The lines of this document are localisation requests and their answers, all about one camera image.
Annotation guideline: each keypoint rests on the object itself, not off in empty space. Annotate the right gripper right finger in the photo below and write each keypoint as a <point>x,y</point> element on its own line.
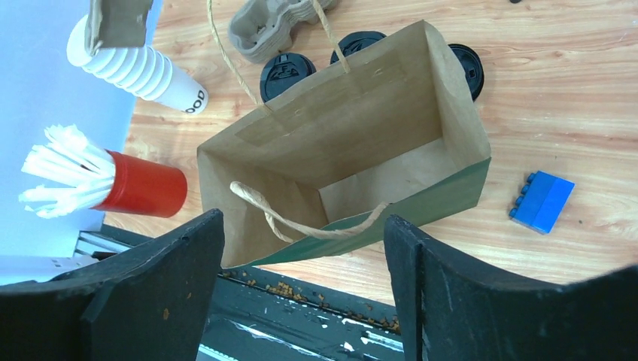
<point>454,306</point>

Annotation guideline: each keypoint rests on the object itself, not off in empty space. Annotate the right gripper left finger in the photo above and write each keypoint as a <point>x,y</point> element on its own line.
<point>150,302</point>

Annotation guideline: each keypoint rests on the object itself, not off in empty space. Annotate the green paper bag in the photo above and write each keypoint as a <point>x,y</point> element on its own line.
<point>390,129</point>

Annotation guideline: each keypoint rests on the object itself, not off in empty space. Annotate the black plastic cup lid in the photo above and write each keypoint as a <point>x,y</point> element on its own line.
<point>282,72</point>

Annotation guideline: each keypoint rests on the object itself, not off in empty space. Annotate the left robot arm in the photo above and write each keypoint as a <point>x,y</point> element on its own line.
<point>15,269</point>

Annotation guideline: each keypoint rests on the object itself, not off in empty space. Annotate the red cup holder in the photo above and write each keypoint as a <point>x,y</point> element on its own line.
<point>144,187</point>

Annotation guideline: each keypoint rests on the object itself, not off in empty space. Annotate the blue toy brick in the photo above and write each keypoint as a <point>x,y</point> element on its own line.
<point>541,201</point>

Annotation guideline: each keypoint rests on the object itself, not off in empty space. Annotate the stack of white paper cups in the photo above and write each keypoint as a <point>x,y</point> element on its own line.
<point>141,71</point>

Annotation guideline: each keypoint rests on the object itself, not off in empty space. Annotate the stack of black lids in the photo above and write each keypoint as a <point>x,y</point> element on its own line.
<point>472,66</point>

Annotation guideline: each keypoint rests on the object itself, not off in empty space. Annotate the cardboard cup carrier tray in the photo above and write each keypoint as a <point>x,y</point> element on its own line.
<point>260,30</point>

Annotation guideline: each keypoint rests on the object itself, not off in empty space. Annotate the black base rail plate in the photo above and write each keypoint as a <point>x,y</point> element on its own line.
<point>264,316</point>

